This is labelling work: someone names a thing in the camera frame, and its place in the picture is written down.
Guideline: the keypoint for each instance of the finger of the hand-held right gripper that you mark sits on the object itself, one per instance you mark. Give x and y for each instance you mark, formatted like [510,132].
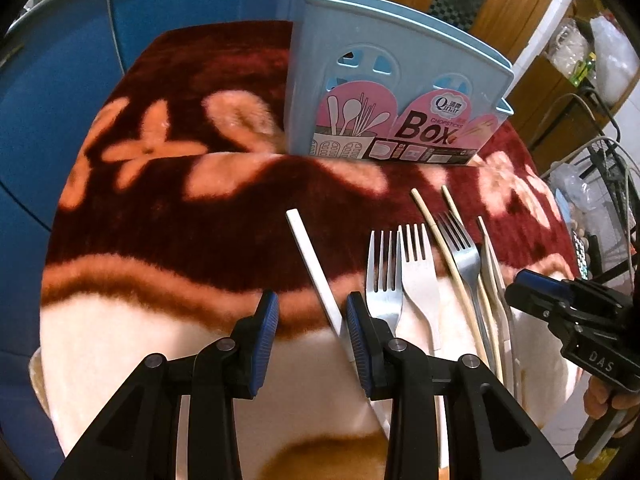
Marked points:
[530,305]
[547,285]

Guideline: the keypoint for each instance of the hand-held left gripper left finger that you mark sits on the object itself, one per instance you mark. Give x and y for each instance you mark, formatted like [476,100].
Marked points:
[267,330]

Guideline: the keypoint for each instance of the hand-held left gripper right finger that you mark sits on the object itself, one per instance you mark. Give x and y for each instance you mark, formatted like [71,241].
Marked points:
[357,340]

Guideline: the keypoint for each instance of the steel fork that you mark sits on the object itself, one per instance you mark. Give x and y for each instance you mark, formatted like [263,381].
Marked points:
[385,300]
[467,265]

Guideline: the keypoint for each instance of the white chopstick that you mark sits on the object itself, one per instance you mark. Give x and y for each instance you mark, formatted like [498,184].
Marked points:
[312,260]

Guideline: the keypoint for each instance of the white plastic fork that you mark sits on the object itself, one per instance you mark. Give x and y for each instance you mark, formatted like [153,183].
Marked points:
[420,285]

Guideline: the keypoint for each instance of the beige chopstick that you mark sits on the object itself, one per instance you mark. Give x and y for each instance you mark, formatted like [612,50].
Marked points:
[450,202]
[440,245]

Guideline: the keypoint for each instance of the light blue utensil box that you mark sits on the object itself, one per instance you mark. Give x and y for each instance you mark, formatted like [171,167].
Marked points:
[350,35]

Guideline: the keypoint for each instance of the person's right hand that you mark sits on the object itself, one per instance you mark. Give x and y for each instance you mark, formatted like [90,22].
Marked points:
[607,400]

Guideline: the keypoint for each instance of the crumpled clear plastic bag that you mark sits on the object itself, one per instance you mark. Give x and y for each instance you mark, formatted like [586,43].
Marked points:
[572,190]

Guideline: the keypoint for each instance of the red floral blanket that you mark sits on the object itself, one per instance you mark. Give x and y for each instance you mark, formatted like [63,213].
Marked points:
[200,220]

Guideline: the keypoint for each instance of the wooden shelf with bags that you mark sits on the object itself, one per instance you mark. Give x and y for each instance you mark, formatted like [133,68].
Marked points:
[555,105]

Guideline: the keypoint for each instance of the white plastic bag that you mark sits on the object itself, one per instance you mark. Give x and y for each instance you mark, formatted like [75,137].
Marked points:
[612,55]

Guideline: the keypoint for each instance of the wooden door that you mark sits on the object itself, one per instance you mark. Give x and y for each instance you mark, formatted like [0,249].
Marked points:
[525,0]

